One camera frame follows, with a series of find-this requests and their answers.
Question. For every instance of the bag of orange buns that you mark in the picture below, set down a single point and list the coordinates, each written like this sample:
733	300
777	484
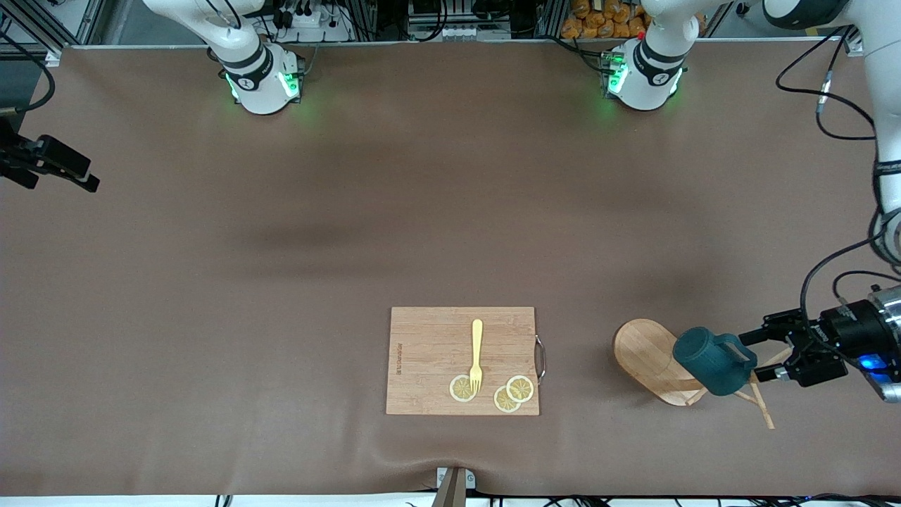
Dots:
598	21

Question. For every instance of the aluminium camera post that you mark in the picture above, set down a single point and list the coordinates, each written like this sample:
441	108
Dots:
454	487

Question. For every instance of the brown table mat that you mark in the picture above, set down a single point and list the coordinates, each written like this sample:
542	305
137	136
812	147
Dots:
281	246

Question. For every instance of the yellow plastic fork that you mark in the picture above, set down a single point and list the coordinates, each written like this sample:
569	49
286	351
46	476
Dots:
477	338

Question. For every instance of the lemon slice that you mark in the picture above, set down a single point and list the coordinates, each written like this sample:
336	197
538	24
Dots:
521	388
457	389
503	403

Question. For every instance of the wooden mug tree rack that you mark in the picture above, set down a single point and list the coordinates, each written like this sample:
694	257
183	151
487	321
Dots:
647	352

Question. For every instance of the aluminium frame profile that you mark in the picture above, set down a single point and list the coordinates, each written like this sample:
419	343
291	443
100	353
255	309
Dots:
53	53

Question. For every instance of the white power strip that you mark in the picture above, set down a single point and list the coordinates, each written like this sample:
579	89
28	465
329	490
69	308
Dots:
310	21

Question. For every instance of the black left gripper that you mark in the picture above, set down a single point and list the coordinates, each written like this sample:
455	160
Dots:
842	329

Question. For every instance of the dark teal mug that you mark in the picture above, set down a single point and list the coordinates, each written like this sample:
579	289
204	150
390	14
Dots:
711	362

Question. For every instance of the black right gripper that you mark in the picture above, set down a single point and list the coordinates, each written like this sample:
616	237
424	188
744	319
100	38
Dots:
49	158

